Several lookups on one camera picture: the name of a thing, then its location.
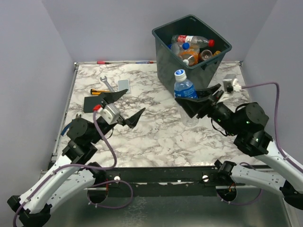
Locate silver wrench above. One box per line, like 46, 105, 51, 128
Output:
100, 76, 115, 92

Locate dark green plastic bin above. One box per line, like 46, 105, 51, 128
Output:
152, 15, 232, 93

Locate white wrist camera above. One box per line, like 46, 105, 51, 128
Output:
93, 104, 120, 125
219, 74, 242, 102

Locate white grey power bank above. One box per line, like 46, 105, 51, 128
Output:
117, 79, 130, 94

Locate orange juice bottle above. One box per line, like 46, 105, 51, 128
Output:
213, 51, 221, 56

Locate yellow utility knife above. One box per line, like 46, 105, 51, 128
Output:
90, 89, 109, 96

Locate red label water bottle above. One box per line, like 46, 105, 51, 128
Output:
171, 35, 215, 48

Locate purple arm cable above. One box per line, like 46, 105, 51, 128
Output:
12, 111, 134, 227
216, 82, 303, 206

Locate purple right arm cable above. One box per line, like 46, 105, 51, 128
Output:
216, 82, 303, 206

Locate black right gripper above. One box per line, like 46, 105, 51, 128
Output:
174, 83, 239, 135

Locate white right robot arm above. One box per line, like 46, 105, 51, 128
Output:
175, 84, 303, 210

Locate pepsi bottle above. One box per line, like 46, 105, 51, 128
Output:
169, 42, 190, 55

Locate red screwdriver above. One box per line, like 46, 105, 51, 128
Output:
97, 61, 111, 65

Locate black flat box left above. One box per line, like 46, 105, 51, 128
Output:
83, 96, 102, 113

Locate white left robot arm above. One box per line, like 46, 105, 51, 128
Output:
7, 89, 145, 227

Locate blue handled pliers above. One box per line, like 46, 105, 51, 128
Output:
60, 114, 82, 136

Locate large orange label bottle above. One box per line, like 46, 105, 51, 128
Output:
178, 49, 200, 67

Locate red cap bottle small label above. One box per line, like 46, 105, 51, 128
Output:
199, 49, 213, 61

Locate blue label bottle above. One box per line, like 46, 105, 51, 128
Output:
174, 69, 198, 127

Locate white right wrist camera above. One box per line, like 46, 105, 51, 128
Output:
219, 74, 242, 102

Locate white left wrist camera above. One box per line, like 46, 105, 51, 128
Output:
93, 104, 120, 125

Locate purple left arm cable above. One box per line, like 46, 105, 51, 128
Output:
12, 111, 134, 227

